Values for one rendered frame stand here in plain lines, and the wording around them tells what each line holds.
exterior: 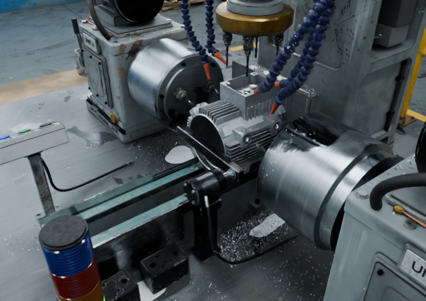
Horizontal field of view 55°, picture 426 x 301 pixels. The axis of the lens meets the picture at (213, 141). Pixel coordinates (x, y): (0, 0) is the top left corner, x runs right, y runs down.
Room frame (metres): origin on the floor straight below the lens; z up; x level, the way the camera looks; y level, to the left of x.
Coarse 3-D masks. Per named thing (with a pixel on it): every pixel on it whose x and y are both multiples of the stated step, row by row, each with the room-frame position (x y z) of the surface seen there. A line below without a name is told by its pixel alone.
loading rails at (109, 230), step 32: (192, 160) 0.92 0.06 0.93; (128, 192) 0.80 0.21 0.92; (160, 192) 0.82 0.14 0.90; (224, 192) 0.82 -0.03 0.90; (256, 192) 0.89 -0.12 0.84; (96, 224) 0.71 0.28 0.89; (128, 224) 0.68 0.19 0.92; (160, 224) 0.69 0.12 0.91; (192, 224) 0.76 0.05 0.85; (96, 256) 0.60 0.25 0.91; (128, 256) 0.64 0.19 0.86
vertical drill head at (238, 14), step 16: (240, 0) 0.93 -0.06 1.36; (256, 0) 0.91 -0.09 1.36; (272, 0) 0.93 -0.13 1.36; (224, 16) 0.90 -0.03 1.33; (240, 16) 0.89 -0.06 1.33; (256, 16) 0.89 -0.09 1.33; (272, 16) 0.89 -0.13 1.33; (288, 16) 0.90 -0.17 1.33; (224, 32) 0.95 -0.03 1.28; (240, 32) 0.88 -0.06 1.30; (256, 32) 0.87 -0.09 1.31; (272, 32) 0.88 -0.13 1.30; (256, 48) 1.01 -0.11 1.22
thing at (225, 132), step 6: (192, 108) 0.92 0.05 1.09; (282, 108) 0.93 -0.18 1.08; (192, 114) 0.92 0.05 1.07; (276, 114) 0.93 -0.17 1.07; (282, 114) 0.94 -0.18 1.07; (228, 126) 0.83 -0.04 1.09; (222, 132) 0.83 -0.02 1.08; (228, 132) 0.82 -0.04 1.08; (222, 138) 0.82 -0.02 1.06; (192, 150) 0.93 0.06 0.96
